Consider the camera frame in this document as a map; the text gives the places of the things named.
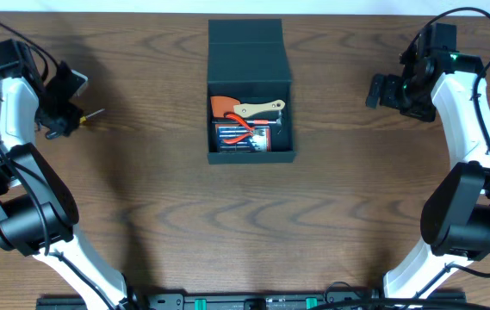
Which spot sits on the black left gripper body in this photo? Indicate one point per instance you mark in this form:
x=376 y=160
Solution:
x=58 y=114

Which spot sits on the small claw hammer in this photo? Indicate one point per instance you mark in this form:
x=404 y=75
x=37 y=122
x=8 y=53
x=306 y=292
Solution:
x=277 y=122

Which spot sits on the dark green open box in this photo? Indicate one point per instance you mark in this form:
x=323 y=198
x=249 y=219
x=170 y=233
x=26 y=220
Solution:
x=247 y=61

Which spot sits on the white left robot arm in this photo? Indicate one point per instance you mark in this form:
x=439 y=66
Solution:
x=38 y=214

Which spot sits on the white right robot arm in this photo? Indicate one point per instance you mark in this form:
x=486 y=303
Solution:
x=455 y=220

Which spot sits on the orange scraper wooden handle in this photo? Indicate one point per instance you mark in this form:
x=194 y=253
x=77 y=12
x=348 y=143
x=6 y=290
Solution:
x=222 y=105

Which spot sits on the black yellow screwdriver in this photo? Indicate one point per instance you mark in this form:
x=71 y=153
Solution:
x=91 y=115

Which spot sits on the red handled pliers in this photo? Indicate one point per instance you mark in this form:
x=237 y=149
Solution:
x=239 y=121

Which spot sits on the blue screwdriver set case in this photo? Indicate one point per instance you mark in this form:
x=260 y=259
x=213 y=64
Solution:
x=233 y=138

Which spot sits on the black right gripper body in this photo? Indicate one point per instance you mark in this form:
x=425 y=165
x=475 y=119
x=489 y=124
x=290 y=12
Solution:
x=408 y=96

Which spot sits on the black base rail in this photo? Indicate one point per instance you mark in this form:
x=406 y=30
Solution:
x=176 y=301

